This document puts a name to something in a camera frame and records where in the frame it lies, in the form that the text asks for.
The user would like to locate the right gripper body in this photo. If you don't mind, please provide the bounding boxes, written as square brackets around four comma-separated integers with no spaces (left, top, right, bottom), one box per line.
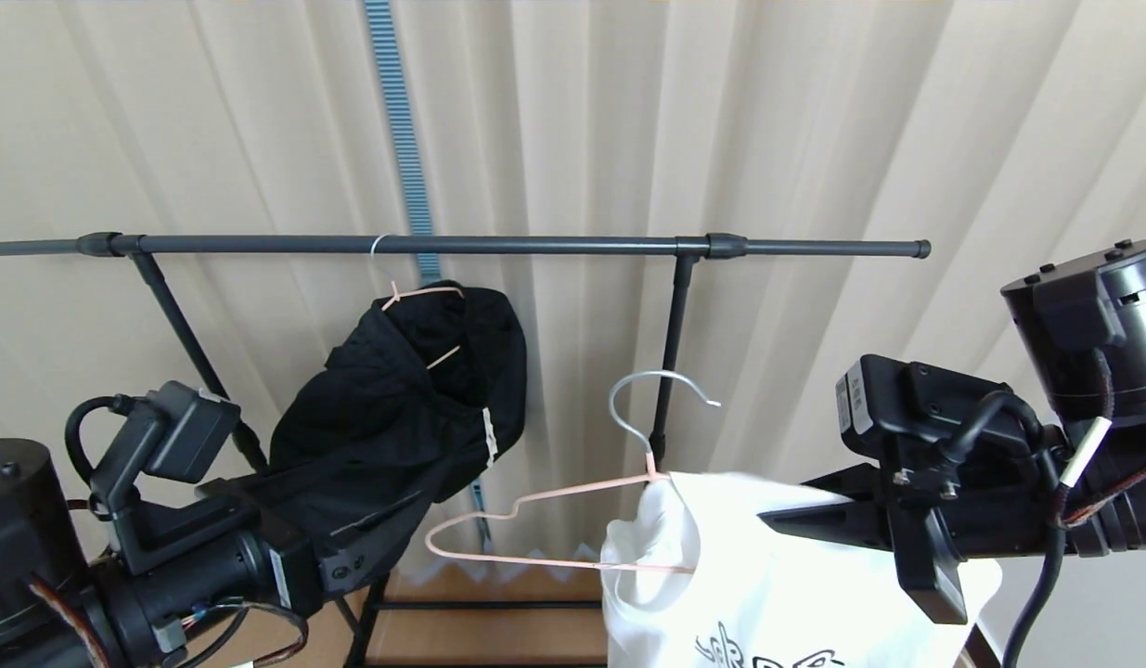
[882,462,1109,625]

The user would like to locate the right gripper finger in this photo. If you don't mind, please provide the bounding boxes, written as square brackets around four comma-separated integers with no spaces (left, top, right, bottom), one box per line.
[758,495,899,555]
[799,463,890,503]

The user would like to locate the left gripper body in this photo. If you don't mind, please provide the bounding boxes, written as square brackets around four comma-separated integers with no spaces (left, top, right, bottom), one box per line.
[97,529,329,668]

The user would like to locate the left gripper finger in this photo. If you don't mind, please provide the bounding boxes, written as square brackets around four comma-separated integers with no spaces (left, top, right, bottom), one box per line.
[322,490,426,596]

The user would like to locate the white garment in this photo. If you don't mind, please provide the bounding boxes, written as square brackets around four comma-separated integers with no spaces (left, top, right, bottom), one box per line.
[599,471,1004,668]

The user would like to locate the black shorts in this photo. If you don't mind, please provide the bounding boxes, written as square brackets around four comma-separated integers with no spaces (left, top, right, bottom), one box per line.
[255,281,528,595]

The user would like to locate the pink clothes hanger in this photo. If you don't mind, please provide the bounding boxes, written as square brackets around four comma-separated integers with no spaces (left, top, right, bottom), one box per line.
[424,370,723,572]
[368,235,467,372]

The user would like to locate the black clothes rack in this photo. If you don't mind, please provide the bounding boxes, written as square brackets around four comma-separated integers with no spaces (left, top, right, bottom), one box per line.
[0,232,933,668]

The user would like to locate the beige curtain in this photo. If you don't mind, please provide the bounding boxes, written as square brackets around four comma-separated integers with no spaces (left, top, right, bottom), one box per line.
[0,0,485,576]
[392,0,1146,576]

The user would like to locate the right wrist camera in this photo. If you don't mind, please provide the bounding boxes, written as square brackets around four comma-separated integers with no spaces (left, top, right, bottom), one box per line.
[834,354,1047,507]

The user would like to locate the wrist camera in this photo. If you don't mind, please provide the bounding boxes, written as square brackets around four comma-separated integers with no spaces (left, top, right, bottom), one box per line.
[834,354,1047,507]
[65,380,263,576]

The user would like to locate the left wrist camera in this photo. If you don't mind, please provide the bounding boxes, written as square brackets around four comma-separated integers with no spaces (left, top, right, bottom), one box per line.
[65,380,263,576]

